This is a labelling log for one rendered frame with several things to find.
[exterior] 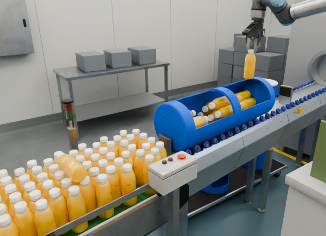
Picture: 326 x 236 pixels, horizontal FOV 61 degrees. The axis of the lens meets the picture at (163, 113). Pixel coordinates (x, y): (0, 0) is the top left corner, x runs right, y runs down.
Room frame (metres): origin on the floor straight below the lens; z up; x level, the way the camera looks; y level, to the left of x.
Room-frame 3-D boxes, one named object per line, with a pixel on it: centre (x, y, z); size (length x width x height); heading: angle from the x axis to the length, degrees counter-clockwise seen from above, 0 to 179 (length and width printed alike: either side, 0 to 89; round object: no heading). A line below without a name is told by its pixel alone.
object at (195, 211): (2.34, -0.53, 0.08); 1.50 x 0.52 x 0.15; 123
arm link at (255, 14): (1.85, -0.60, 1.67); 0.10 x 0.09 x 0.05; 40
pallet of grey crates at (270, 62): (5.29, -1.77, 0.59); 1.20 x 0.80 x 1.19; 33
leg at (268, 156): (2.02, -0.86, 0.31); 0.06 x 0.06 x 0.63; 40
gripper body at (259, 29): (1.86, -0.61, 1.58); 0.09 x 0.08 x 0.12; 130
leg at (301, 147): (2.75, -1.53, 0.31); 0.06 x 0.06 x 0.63; 40
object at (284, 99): (2.25, -1.04, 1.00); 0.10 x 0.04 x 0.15; 40
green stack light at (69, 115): (1.43, 0.51, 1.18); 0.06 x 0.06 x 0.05
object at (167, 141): (1.40, -0.01, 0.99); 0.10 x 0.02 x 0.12; 40
